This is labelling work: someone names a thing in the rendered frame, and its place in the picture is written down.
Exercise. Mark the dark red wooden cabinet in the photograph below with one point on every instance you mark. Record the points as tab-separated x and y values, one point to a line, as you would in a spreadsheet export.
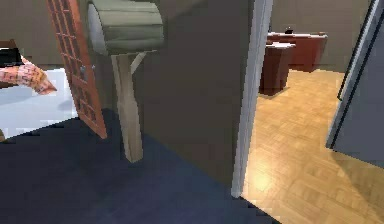
275	65

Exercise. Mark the green cushioned wooden chair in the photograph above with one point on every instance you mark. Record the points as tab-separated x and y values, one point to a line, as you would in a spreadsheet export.
128	40

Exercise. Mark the orange panelled room door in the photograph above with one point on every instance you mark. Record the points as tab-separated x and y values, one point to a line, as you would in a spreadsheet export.
78	66

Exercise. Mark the small black object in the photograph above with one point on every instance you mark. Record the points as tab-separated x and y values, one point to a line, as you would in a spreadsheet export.
288	30

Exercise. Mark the dark red wooden counter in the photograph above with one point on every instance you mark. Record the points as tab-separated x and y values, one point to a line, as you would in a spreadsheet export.
308	50

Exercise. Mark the pink patterned bed cover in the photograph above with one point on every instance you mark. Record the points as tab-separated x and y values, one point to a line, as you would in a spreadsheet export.
28	76

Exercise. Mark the grey fridge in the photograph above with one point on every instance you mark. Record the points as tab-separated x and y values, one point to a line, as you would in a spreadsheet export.
361	100

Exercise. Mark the dark wooden headboard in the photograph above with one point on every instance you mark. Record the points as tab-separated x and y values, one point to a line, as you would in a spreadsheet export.
10	53

